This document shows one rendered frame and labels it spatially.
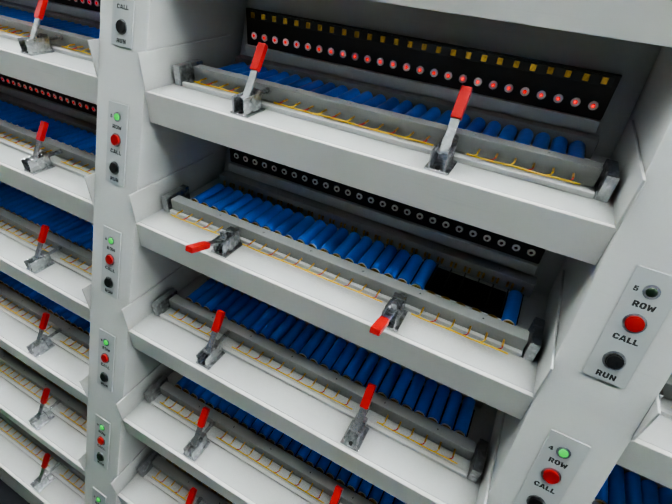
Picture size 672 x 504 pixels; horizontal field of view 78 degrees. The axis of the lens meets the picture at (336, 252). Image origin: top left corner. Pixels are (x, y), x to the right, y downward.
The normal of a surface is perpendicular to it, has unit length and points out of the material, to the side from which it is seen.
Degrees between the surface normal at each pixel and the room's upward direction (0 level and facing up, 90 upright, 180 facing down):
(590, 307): 90
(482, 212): 109
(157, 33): 90
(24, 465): 19
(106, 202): 90
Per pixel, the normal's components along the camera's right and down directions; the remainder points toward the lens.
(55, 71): -0.47, 0.51
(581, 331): -0.41, 0.22
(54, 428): 0.08, -0.79
